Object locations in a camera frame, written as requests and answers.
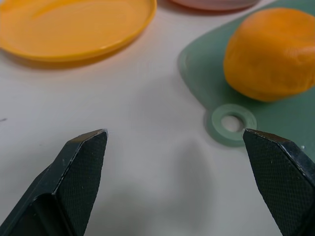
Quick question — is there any green cutting board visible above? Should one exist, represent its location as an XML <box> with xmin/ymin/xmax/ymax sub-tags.
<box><xmin>177</xmin><ymin>0</ymin><xmax>315</xmax><ymax>158</ymax></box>

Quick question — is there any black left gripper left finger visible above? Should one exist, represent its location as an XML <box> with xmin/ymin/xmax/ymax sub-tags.
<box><xmin>0</xmin><ymin>128</ymin><xmax>109</xmax><ymax>236</ymax></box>

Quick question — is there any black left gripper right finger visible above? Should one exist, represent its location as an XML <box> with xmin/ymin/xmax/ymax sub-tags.
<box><xmin>242</xmin><ymin>128</ymin><xmax>315</xmax><ymax>236</ymax></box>

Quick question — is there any orange plastic plate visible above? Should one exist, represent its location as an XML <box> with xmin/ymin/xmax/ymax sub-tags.
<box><xmin>0</xmin><ymin>0</ymin><xmax>158</xmax><ymax>62</ymax></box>

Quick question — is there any pink plastic plate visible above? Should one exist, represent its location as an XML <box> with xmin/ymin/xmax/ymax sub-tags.
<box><xmin>168</xmin><ymin>0</ymin><xmax>261</xmax><ymax>11</ymax></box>

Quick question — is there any orange fruit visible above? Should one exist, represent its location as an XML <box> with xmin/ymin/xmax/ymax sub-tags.
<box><xmin>223</xmin><ymin>7</ymin><xmax>315</xmax><ymax>103</ymax></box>

